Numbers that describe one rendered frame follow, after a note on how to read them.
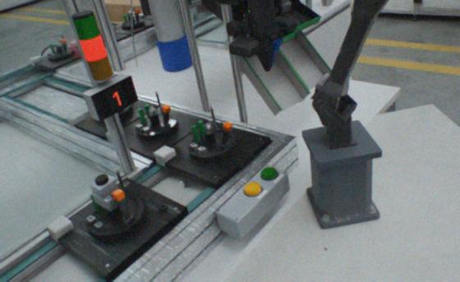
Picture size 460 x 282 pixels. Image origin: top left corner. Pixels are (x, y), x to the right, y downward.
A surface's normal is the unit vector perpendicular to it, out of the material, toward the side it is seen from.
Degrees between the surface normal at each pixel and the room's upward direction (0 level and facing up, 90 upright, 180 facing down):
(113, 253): 0
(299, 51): 45
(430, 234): 0
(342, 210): 90
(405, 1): 90
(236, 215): 0
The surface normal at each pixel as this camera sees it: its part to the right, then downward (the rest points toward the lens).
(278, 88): 0.33, -0.39
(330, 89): -0.39, 0.07
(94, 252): -0.16, -0.85
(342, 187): 0.09, 0.49
